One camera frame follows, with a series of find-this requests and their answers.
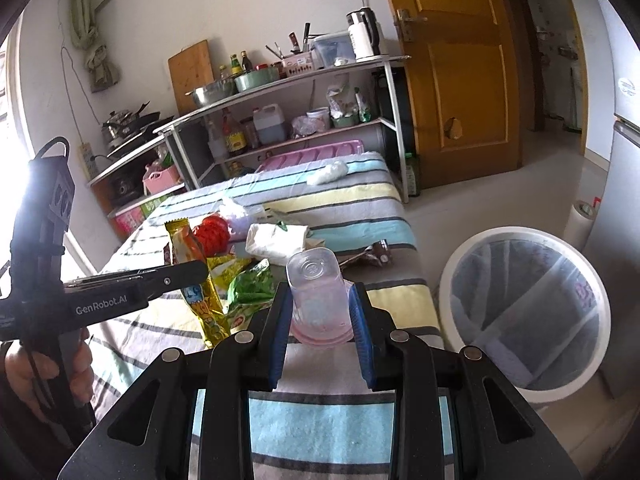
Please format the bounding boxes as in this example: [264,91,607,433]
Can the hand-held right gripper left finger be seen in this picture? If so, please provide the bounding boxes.
[57,282,293,480]

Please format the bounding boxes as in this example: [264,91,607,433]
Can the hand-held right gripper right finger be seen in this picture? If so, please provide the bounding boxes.
[350,282,583,480]

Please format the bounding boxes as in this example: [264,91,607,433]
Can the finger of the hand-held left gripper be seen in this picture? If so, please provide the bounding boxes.
[64,259,209,296]

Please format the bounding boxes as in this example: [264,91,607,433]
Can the yellow snack wrapper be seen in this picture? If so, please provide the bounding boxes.
[164,218,238,350]

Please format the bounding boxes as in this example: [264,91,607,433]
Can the clear plastic cup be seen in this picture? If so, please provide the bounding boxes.
[286,248,358,350]

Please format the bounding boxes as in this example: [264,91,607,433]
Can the white plastic bag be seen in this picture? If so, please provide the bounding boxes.
[306,160,348,186]

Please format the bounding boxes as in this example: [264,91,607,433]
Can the white round trash bin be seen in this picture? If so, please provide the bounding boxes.
[439,227,612,406]

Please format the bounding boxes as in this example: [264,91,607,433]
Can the person's left hand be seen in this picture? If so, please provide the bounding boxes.
[0,327,94,425]

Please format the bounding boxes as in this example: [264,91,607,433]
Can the red foam fruit net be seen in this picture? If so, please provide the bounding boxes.
[192,214,233,256]

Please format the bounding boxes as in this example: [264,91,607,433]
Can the green snack wrapper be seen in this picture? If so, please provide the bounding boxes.
[222,257,277,331]

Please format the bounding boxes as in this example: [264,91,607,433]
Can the white power strip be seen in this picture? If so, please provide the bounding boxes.
[80,142,97,181]

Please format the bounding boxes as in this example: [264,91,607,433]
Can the pink carton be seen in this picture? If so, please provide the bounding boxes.
[115,207,146,236]

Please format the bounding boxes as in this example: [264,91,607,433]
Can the green carton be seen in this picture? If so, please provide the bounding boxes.
[140,195,173,218]

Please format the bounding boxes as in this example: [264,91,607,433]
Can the brown snack wrapper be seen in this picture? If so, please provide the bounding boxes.
[340,241,393,268]

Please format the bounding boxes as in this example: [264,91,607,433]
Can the crumpled clear plastic wrap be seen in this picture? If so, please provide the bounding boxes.
[217,197,266,226]

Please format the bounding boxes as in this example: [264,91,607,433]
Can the pink woven basket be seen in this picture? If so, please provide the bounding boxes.
[142,164,182,196]

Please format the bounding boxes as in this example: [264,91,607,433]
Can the white folded towel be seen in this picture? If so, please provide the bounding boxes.
[245,222,312,261]

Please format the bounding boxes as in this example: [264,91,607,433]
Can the steel pot with lid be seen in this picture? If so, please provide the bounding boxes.
[101,109,138,143]

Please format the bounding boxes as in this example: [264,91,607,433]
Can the black wok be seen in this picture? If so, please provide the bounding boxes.
[131,102,175,136]

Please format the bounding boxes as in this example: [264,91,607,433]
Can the clear plastic bottle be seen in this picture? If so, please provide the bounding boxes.
[207,120,228,161]

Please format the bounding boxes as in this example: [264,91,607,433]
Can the striped blanket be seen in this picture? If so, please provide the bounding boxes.
[90,152,453,480]

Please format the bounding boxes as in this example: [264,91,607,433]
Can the yellow-label sauce bottle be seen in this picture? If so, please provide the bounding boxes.
[222,107,247,156]

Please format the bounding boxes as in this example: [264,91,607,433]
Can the hanging pale cloth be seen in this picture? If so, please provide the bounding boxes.
[70,0,111,93]

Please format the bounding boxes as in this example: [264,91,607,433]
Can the plastic oil jug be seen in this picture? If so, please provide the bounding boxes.
[252,104,287,145]

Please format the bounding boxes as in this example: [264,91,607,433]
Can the pink plastic lid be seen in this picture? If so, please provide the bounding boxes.
[255,139,366,173]

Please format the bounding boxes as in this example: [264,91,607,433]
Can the steel basin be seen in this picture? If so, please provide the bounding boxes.
[186,80,236,108]

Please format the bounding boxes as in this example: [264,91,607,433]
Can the wooden cutting board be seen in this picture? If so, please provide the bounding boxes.
[167,40,216,116]

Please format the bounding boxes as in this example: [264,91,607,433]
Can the green basin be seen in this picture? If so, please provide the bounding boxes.
[234,67,281,93]

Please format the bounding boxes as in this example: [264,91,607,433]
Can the grey metal shelf rack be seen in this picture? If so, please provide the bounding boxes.
[152,54,413,206]

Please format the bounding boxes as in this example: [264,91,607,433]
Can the green packet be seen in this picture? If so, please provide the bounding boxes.
[355,87,373,123]

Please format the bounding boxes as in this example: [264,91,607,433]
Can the white snack bags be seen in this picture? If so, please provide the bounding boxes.
[326,85,358,116]

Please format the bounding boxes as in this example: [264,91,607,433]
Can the pink utensil basket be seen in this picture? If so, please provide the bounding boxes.
[279,55,316,73]

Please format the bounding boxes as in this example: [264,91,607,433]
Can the white paper roll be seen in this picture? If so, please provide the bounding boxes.
[564,199,598,251]

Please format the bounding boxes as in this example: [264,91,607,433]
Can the clear plastic storage box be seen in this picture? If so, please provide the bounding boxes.
[311,32,357,70]

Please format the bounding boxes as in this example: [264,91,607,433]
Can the wooden door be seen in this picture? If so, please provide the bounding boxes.
[375,0,523,191]

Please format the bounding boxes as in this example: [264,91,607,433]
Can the white refrigerator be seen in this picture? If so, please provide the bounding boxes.
[582,25,640,401]

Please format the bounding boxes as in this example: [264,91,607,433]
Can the white electric kettle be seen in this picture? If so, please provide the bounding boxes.
[346,7,383,61]

